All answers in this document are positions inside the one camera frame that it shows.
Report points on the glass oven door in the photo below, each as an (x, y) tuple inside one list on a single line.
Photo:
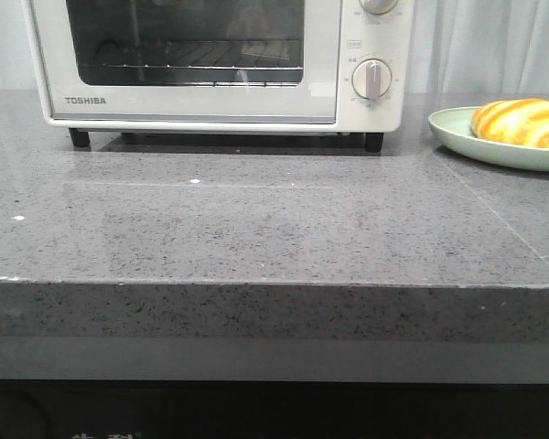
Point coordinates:
[(66, 30)]

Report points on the yellow striped croissant bread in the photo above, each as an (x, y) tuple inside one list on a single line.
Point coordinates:
[(522, 122)]

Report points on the white Toshiba toaster oven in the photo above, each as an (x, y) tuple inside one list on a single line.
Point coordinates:
[(362, 36)]

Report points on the lower beige timer knob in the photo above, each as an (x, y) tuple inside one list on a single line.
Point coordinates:
[(371, 79)]

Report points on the light green plate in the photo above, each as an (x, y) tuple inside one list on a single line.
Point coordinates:
[(451, 128)]

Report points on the upper beige temperature knob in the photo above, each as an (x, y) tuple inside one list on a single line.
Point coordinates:
[(378, 7)]

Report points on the wire oven rack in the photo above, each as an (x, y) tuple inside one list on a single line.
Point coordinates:
[(277, 54)]

